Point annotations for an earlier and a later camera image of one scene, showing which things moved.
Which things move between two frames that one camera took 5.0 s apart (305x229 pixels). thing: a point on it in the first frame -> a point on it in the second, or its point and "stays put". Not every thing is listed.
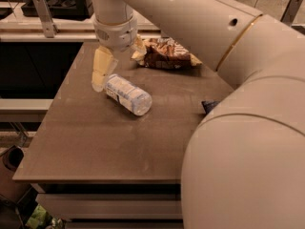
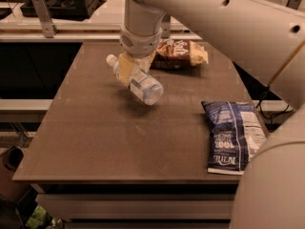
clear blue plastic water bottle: (137, 99) -> (141, 82)
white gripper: (116, 36) -> (140, 45)
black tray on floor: (64, 6) stays put
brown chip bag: (164, 52) stays put
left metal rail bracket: (50, 27) stays put
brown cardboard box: (10, 189) stays put
